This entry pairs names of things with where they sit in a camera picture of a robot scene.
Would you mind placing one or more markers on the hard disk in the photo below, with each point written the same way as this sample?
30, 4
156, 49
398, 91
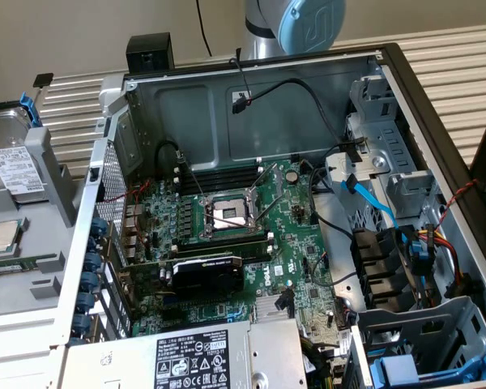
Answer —
16, 174

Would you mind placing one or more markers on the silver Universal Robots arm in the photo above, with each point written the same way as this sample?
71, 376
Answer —
267, 36

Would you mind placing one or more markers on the empty blue disk carrier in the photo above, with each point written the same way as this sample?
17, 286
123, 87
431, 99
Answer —
395, 368

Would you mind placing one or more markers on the black RAM slots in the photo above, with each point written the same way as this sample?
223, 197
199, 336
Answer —
222, 245
227, 180

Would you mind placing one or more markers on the CPU socket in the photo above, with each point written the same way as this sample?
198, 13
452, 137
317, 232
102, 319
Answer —
227, 212

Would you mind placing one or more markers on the silver socket cover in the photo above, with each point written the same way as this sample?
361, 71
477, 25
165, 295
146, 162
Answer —
267, 190

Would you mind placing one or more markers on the thin metal locking lever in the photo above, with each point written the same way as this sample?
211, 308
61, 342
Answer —
194, 178

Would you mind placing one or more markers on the silver coin battery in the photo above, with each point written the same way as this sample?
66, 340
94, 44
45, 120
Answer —
292, 176

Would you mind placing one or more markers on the open grey PC case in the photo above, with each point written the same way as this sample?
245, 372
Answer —
267, 129

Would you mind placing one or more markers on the green motherboard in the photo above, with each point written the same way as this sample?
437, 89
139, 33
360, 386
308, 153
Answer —
291, 251

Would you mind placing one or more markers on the black graphics card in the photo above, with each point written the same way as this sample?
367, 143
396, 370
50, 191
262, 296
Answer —
206, 277

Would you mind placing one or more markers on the silver chipset heat sink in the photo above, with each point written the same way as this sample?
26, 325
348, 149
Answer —
265, 310

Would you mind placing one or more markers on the grey metal drive cage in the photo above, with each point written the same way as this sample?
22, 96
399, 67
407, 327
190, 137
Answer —
389, 162

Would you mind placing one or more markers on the blue card retention latch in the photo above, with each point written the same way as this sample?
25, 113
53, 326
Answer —
92, 261

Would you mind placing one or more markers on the grey power supply unit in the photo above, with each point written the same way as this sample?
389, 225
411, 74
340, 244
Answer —
186, 356

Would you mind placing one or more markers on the blue SATA plug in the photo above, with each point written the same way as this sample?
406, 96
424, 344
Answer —
421, 257

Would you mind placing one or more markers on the grey parts rack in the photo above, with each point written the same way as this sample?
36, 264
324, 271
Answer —
44, 251

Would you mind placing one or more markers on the blue hard drive caddies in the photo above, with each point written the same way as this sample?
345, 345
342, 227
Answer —
429, 320

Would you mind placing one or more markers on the small black clamp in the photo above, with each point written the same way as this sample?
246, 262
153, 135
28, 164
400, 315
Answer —
43, 79

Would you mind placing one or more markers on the green RAM stick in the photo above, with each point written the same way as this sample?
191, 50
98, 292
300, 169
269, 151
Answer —
12, 267

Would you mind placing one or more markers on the silver CPU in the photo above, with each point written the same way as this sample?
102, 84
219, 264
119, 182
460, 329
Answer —
4, 237

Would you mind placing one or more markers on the black plastic duct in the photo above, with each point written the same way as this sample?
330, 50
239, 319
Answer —
372, 259

